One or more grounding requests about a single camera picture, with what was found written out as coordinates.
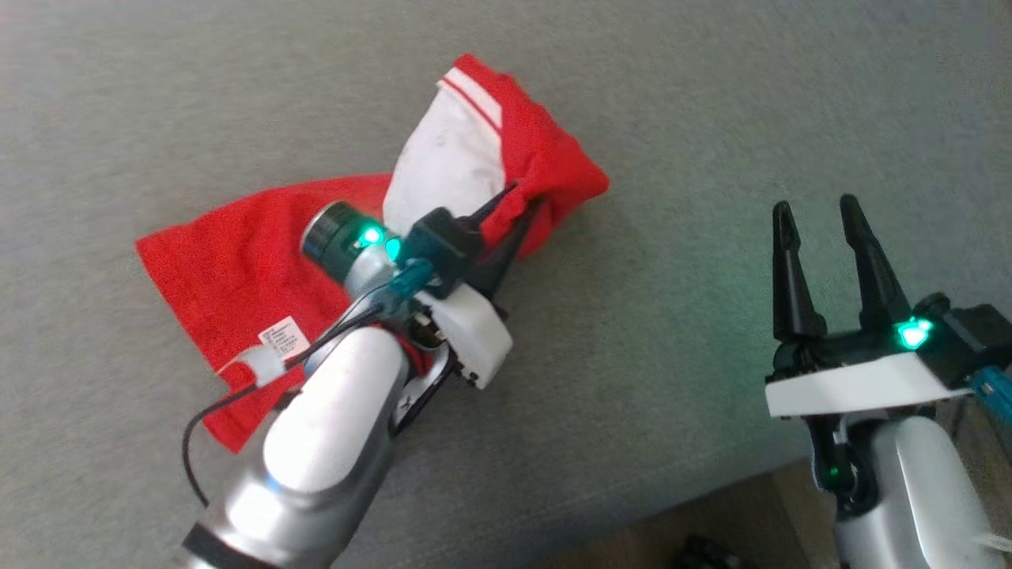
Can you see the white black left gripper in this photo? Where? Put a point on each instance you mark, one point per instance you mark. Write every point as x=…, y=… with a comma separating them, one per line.
x=474, y=340

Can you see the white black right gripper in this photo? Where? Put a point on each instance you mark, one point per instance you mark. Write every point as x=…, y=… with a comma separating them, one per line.
x=854, y=383

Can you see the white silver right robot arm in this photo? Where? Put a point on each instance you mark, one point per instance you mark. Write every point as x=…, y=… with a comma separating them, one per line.
x=917, y=490

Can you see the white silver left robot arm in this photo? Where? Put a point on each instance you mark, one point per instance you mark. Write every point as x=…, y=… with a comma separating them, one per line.
x=332, y=435

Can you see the large grey sofa chaise cushion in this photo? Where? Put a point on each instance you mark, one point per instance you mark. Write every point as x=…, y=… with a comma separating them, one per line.
x=711, y=118

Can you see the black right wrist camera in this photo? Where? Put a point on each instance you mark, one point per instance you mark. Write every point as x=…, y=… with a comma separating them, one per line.
x=972, y=336

